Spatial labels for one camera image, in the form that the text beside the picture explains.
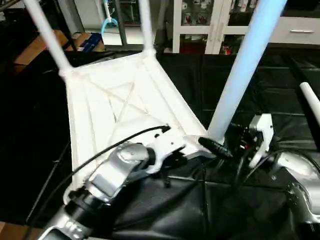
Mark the white plastic table leg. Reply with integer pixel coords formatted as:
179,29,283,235
206,0,289,144
299,82,320,127
22,0,75,77
137,0,157,56

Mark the white plastic table top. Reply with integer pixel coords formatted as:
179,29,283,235
59,49,222,202

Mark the black work mat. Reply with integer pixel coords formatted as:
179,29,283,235
0,45,320,240

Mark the white drawer cabinet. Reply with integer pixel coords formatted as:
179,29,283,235
270,15,320,47
172,0,267,55

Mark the small blue box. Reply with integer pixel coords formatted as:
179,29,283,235
75,32,107,54

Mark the light blue hanger hook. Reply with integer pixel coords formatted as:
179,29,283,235
102,0,119,42

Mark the cardboard box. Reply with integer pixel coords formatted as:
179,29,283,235
14,29,69,67

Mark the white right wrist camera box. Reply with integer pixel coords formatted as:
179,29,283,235
248,113,275,169

